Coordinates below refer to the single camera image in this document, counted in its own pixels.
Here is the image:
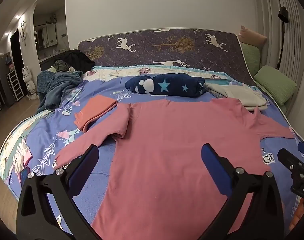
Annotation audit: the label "black floor lamp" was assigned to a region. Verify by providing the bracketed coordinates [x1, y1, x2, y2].
[276, 6, 290, 70]

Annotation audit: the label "grey-green garment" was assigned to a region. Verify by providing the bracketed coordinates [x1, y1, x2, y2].
[53, 60, 75, 73]

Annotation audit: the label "black clothes pile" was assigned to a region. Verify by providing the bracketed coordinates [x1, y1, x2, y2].
[57, 49, 95, 72]

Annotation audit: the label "white round wall decoration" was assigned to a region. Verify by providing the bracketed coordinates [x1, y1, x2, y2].
[20, 20, 27, 42]

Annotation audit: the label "dark cabinet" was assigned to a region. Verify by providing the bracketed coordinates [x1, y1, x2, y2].
[0, 52, 16, 108]

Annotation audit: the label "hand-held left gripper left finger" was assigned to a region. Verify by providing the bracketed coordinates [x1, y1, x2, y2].
[16, 144, 100, 240]

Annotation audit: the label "green pillow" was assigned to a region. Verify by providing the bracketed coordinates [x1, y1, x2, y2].
[239, 42, 262, 75]
[253, 65, 298, 106]

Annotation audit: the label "folded salmon cloth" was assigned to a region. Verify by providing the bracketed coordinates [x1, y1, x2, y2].
[74, 96, 118, 133]

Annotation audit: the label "folded light grey garment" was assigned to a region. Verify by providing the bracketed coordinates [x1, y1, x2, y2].
[207, 83, 267, 111]

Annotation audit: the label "white gloves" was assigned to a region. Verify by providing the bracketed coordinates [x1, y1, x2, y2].
[14, 139, 32, 170]

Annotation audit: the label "teal fleece blanket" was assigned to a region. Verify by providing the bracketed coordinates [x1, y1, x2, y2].
[36, 70, 83, 114]

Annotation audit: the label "white cat figure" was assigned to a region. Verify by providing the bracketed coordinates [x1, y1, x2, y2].
[22, 65, 38, 98]

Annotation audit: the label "pink pillow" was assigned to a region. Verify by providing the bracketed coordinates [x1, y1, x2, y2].
[238, 25, 267, 47]

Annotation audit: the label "pink long-sleeved shirt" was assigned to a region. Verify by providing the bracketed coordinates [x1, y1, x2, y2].
[53, 97, 296, 240]

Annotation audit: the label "white shelf rack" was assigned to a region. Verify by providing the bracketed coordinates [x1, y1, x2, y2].
[6, 69, 24, 102]

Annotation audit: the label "blue printed bed sheet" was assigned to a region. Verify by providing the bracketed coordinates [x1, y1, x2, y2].
[0, 65, 304, 240]

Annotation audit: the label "purple deer-print mattress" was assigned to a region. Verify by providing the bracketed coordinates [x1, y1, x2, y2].
[77, 27, 257, 85]

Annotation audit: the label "navy star-print blanket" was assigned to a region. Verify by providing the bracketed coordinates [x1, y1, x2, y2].
[125, 74, 206, 98]

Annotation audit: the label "white patterned quilt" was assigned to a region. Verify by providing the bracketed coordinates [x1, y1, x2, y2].
[83, 66, 229, 83]

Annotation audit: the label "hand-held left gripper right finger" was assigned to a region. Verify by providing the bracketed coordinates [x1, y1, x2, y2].
[201, 143, 285, 240]

